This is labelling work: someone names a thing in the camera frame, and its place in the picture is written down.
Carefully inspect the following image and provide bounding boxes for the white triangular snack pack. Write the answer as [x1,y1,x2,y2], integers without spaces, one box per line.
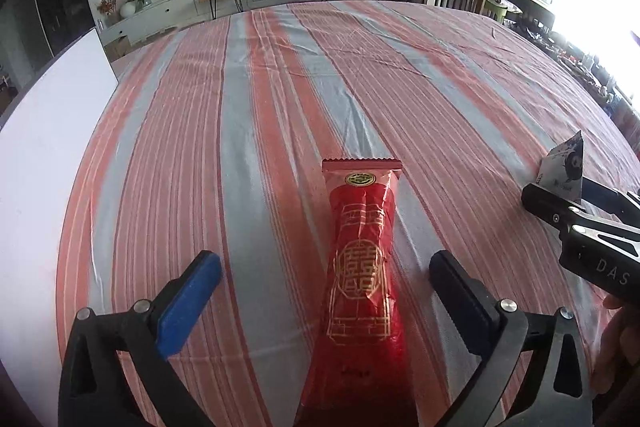
[535,130,584,202]

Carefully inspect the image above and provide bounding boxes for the red foil snack packet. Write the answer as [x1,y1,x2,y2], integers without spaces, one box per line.
[294,158,418,426]

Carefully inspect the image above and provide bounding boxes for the person right hand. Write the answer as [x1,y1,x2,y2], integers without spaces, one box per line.
[591,295,640,393]

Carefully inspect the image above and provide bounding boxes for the red grey striped tablecloth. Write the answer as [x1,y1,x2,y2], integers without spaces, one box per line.
[55,1,639,426]

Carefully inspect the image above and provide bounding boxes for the cluttered wooden side table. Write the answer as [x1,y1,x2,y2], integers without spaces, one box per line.
[480,0,639,134]

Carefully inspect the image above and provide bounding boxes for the white foam board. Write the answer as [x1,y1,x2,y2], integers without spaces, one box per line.
[0,30,117,426]

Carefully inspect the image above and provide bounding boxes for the red flower arrangement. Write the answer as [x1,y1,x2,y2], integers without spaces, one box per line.
[96,0,118,25]

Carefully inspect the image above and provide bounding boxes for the white tv cabinet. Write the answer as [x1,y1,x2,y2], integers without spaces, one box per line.
[100,0,309,46]

